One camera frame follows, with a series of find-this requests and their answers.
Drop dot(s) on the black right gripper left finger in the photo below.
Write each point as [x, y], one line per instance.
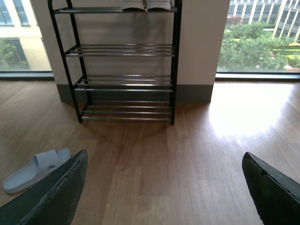
[53, 200]

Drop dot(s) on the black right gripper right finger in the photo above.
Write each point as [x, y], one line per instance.
[275, 195]

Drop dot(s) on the light blue slipper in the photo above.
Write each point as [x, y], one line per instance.
[38, 168]

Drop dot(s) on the grey sneaker white sole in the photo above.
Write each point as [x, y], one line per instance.
[160, 4]

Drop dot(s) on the black metal shoe rack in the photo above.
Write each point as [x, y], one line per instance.
[119, 65]

